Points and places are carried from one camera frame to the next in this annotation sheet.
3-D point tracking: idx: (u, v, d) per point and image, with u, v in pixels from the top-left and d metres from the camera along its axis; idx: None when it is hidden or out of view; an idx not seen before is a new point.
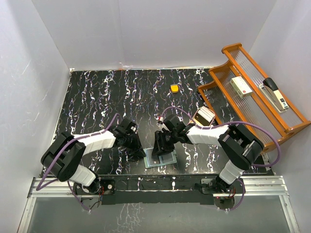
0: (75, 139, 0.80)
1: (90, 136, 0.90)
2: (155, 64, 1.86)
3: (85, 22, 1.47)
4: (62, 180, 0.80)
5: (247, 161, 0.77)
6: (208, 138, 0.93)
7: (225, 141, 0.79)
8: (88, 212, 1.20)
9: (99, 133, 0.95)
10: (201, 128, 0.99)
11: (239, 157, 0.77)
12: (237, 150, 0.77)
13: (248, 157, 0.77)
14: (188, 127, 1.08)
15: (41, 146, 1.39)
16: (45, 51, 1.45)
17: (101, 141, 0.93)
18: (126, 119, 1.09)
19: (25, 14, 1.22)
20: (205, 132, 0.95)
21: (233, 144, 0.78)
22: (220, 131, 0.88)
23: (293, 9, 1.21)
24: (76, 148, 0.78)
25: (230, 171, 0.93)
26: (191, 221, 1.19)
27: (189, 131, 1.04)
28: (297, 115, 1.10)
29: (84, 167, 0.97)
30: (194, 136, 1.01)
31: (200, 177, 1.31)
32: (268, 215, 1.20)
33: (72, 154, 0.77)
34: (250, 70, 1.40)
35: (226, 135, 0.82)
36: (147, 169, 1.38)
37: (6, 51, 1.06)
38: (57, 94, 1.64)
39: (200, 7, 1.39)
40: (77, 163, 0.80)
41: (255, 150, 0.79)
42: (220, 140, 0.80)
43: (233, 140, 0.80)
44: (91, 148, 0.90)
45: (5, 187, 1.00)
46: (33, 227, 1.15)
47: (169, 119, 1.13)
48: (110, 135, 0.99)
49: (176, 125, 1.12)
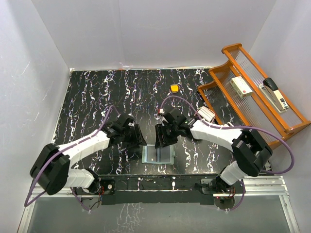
0: (59, 153, 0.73)
1: (77, 143, 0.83)
2: (155, 64, 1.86)
3: (85, 22, 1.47)
4: (52, 193, 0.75)
5: (257, 169, 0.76)
6: (215, 138, 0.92)
7: (238, 147, 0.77)
8: (88, 212, 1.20)
9: (89, 138, 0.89)
10: (209, 125, 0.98)
11: (250, 164, 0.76)
12: (249, 158, 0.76)
13: (258, 165, 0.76)
14: (190, 121, 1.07)
15: (41, 146, 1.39)
16: (45, 51, 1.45)
17: (91, 146, 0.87)
18: (123, 116, 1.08)
19: (25, 14, 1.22)
20: (213, 132, 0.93)
21: (246, 151, 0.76)
22: (231, 135, 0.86)
23: (292, 10, 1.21)
24: (59, 164, 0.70)
25: (232, 173, 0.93)
26: (191, 221, 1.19)
27: (192, 127, 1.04)
28: (297, 115, 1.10)
29: (78, 173, 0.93)
30: (200, 132, 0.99)
31: (200, 177, 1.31)
32: (268, 215, 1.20)
33: (55, 170, 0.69)
34: (250, 70, 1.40)
35: (239, 141, 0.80)
36: (147, 169, 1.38)
37: (6, 51, 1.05)
38: (57, 94, 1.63)
39: (200, 7, 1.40)
40: (64, 177, 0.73)
41: (265, 158, 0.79)
42: (233, 145, 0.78)
43: (246, 146, 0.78)
44: (80, 156, 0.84)
45: (5, 187, 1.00)
46: (33, 227, 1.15)
47: (169, 112, 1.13)
48: (102, 137, 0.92)
49: (176, 118, 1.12)
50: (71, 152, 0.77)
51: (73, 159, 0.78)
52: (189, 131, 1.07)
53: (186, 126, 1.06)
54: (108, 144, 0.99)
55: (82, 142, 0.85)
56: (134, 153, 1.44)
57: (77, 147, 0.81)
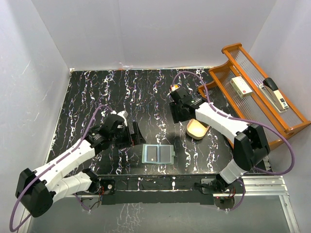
0: (35, 178, 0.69)
1: (56, 163, 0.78)
2: (155, 64, 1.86)
3: (85, 22, 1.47)
4: (41, 213, 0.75)
5: (250, 164, 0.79)
6: (220, 126, 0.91)
7: (241, 141, 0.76)
8: (88, 212, 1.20)
9: (69, 153, 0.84)
10: (216, 111, 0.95)
11: (247, 160, 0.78)
12: (248, 154, 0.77)
13: (252, 161, 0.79)
14: (197, 101, 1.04)
15: (42, 146, 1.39)
16: (45, 52, 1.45)
17: (73, 162, 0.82)
18: (109, 118, 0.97)
19: (25, 14, 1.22)
20: (219, 120, 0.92)
21: (246, 147, 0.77)
22: (236, 127, 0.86)
23: (292, 10, 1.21)
24: (36, 191, 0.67)
25: (231, 170, 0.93)
26: (191, 221, 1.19)
27: (198, 108, 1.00)
28: (297, 115, 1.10)
29: (69, 182, 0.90)
30: (204, 116, 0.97)
31: (201, 177, 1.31)
32: (268, 215, 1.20)
33: (35, 197, 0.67)
34: (250, 70, 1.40)
35: (243, 135, 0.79)
36: (148, 169, 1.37)
37: (6, 51, 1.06)
38: (57, 94, 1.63)
39: (200, 7, 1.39)
40: (48, 200, 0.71)
41: (260, 156, 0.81)
42: (236, 138, 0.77)
43: (248, 141, 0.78)
44: (62, 175, 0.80)
45: (5, 187, 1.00)
46: (33, 227, 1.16)
47: (176, 91, 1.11)
48: (84, 149, 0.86)
49: (182, 97, 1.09)
50: (49, 176, 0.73)
51: (53, 182, 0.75)
52: (193, 111, 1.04)
53: (191, 106, 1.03)
54: (95, 152, 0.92)
55: (61, 161, 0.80)
56: (134, 153, 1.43)
57: (55, 167, 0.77)
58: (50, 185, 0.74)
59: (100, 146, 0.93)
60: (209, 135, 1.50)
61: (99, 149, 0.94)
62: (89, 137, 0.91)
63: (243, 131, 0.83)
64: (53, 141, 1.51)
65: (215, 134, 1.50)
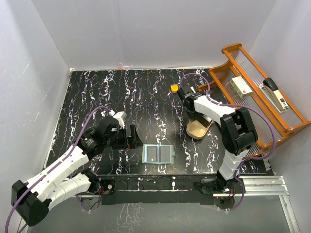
0: (26, 191, 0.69)
1: (47, 174, 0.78)
2: (155, 64, 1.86)
3: (85, 22, 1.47)
4: (38, 221, 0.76)
5: (235, 145, 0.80)
6: (212, 112, 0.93)
7: (226, 120, 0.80)
8: (88, 212, 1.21)
9: (60, 162, 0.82)
10: (210, 100, 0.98)
11: (232, 139, 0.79)
12: (233, 133, 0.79)
13: (238, 142, 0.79)
14: (197, 94, 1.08)
15: (42, 146, 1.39)
16: (45, 52, 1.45)
17: (64, 171, 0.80)
18: (103, 121, 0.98)
19: (25, 14, 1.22)
20: (211, 106, 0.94)
21: (231, 127, 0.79)
22: (225, 111, 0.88)
23: (292, 10, 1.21)
24: (28, 203, 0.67)
25: (226, 162, 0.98)
26: (191, 220, 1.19)
27: (197, 99, 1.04)
28: (297, 115, 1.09)
29: (67, 186, 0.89)
30: (200, 106, 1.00)
31: (201, 177, 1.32)
32: (268, 215, 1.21)
33: (28, 208, 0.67)
34: (250, 70, 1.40)
35: (229, 116, 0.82)
36: (148, 169, 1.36)
37: (7, 51, 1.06)
38: (57, 94, 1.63)
39: (200, 7, 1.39)
40: (43, 210, 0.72)
41: (248, 140, 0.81)
42: (221, 118, 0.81)
43: (233, 123, 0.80)
44: (56, 184, 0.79)
45: (6, 187, 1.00)
46: (33, 227, 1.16)
47: (181, 87, 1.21)
48: (77, 156, 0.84)
49: (186, 93, 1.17)
50: (40, 188, 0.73)
51: (45, 192, 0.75)
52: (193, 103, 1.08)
53: (191, 97, 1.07)
54: (88, 158, 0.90)
55: (53, 171, 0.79)
56: (134, 153, 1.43)
57: (46, 178, 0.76)
58: (43, 196, 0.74)
59: (93, 151, 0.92)
60: (209, 135, 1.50)
61: (93, 155, 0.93)
62: (81, 143, 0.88)
63: (230, 113, 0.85)
64: (53, 141, 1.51)
65: (215, 134, 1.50)
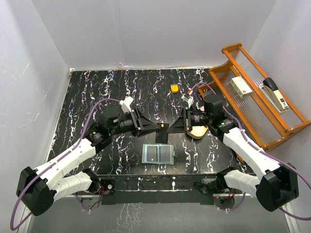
0: (36, 177, 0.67)
1: (56, 162, 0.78)
2: (155, 64, 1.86)
3: (85, 23, 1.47)
4: (42, 212, 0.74)
5: (275, 206, 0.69)
6: (248, 158, 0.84)
7: (269, 180, 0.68)
8: (88, 212, 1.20)
9: (70, 152, 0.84)
10: (247, 141, 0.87)
11: (272, 200, 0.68)
12: (274, 193, 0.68)
13: (279, 203, 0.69)
14: (229, 125, 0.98)
15: (41, 146, 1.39)
16: (45, 51, 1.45)
17: (73, 161, 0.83)
18: (103, 115, 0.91)
19: (25, 14, 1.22)
20: (248, 150, 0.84)
21: (275, 187, 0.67)
22: (267, 165, 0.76)
23: (292, 10, 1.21)
24: (37, 189, 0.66)
25: (240, 184, 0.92)
26: (190, 221, 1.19)
27: (229, 133, 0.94)
28: (297, 115, 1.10)
29: (71, 182, 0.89)
30: (233, 142, 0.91)
31: (200, 176, 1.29)
32: (268, 215, 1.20)
33: (37, 194, 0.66)
34: (250, 70, 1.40)
35: (272, 174, 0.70)
36: (147, 169, 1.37)
37: (6, 51, 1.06)
38: (57, 94, 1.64)
39: (200, 7, 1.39)
40: (49, 199, 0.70)
41: (287, 201, 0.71)
42: (264, 176, 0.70)
43: (278, 182, 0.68)
44: (63, 174, 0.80)
45: (6, 187, 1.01)
46: (33, 226, 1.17)
47: (213, 104, 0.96)
48: (86, 146, 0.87)
49: (215, 113, 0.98)
50: (50, 174, 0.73)
51: (54, 180, 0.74)
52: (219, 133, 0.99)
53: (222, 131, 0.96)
54: (95, 151, 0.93)
55: (62, 160, 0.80)
56: (134, 153, 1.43)
57: (56, 166, 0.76)
58: (51, 184, 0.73)
59: (100, 145, 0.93)
60: (209, 135, 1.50)
61: (100, 148, 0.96)
62: (89, 136, 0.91)
63: (273, 170, 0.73)
64: (53, 141, 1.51)
65: None
